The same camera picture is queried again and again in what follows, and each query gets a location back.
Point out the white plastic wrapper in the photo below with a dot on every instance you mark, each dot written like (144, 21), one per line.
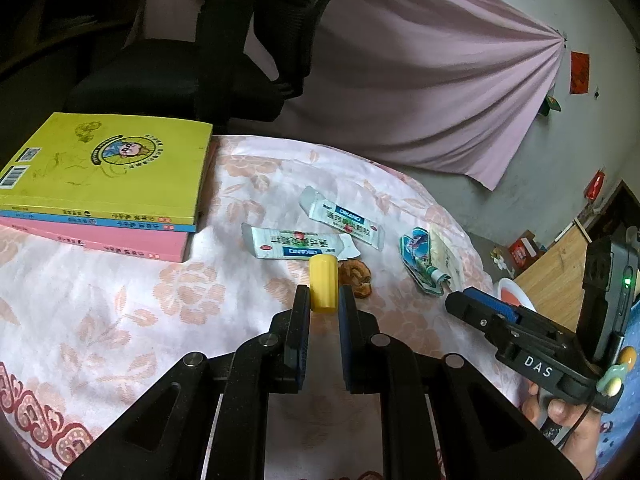
(450, 255)

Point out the green cap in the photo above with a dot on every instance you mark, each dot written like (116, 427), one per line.
(550, 105)

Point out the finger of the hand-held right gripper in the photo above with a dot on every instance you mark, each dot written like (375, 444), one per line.
(470, 315)
(492, 305)

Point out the blue spouted pouch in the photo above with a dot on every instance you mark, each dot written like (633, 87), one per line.
(420, 260)

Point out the person's right hand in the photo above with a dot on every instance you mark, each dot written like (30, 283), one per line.
(582, 435)

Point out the wooden cabinet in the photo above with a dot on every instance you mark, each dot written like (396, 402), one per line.
(555, 265)

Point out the pink hanging sheet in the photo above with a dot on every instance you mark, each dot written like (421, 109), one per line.
(425, 75)

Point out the red paper wall decoration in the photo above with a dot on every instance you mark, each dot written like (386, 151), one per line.
(579, 72)

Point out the blue book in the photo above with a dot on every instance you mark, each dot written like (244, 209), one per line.
(100, 223)

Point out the stack of books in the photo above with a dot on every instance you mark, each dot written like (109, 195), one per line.
(125, 246)

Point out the yellow plastic cylinder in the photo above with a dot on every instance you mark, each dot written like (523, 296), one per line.
(322, 282)

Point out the red cardboard box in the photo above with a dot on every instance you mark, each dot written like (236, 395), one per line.
(522, 250)

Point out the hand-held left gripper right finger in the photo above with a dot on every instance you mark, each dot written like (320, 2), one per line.
(347, 340)

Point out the red hanging bag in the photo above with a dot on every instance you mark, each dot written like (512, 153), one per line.
(595, 185)

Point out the black office chair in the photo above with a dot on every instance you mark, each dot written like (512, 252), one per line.
(210, 50)

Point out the pastel pacifier charm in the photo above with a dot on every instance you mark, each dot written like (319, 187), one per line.
(614, 377)

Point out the red bin with white rim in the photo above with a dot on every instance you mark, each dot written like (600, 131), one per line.
(510, 294)

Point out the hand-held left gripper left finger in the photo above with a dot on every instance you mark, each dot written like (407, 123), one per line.
(299, 340)

